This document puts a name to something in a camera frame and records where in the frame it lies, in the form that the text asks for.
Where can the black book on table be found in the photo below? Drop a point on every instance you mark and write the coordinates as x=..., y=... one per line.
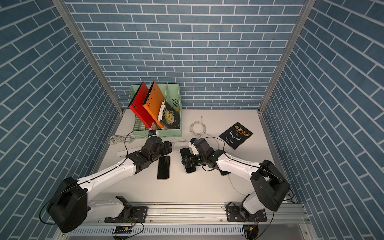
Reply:
x=236, y=135

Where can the red folder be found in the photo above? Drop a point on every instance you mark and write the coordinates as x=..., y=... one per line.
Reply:
x=136, y=105

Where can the phone with blue case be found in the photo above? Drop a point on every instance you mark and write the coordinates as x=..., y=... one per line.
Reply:
x=224, y=173

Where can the small black controller board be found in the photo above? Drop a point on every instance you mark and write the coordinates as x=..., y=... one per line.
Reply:
x=123, y=230

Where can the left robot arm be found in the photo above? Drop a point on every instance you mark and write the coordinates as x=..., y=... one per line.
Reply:
x=71, y=205

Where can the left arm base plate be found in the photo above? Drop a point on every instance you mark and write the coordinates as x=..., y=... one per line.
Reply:
x=129, y=215

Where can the black book in organizer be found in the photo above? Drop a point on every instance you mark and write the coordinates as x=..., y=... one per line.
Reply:
x=169, y=117

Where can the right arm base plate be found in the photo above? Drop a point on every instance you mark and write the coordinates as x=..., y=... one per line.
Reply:
x=236, y=214

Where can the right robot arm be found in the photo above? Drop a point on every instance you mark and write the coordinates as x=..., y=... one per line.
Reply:
x=270, y=186

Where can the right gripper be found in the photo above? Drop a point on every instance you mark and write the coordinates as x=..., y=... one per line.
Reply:
x=189, y=157

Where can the phone with mint case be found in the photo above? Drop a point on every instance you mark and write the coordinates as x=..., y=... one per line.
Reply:
x=187, y=162

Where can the phone with orange case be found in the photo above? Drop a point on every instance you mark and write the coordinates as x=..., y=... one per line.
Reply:
x=164, y=168

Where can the aluminium front rail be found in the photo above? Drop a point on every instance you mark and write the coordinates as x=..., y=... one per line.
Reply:
x=208, y=214

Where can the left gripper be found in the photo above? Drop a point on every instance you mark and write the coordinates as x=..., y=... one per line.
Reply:
x=166, y=147

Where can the orange folder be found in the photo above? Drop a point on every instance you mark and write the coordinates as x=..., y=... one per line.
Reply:
x=153, y=102

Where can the mint green file organizer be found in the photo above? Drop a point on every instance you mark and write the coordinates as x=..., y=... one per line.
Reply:
x=173, y=96

